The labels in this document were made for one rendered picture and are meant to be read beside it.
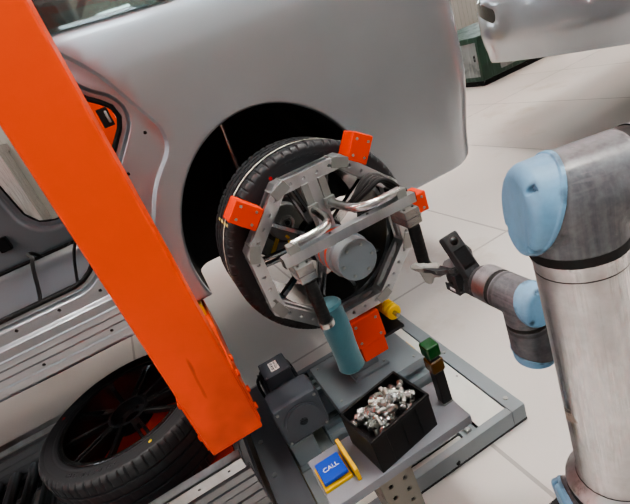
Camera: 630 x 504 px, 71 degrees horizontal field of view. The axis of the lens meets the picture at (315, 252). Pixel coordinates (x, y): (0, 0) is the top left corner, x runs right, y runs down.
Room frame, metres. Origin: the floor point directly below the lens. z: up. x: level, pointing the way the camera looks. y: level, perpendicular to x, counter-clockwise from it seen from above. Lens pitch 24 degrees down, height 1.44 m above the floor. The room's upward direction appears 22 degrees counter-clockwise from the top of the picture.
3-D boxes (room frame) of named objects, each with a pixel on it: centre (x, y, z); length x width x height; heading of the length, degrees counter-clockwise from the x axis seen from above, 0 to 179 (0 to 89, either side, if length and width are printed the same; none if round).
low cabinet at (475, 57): (7.62, -3.77, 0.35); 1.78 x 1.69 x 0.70; 16
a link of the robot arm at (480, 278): (0.87, -0.36, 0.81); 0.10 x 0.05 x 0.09; 105
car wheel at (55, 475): (1.42, 0.88, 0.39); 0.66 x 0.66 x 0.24
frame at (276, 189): (1.32, -0.06, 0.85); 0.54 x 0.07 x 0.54; 105
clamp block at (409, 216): (1.17, -0.28, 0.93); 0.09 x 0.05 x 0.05; 15
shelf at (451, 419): (0.88, 0.00, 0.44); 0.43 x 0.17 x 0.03; 105
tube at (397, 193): (1.23, -0.19, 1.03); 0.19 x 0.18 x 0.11; 15
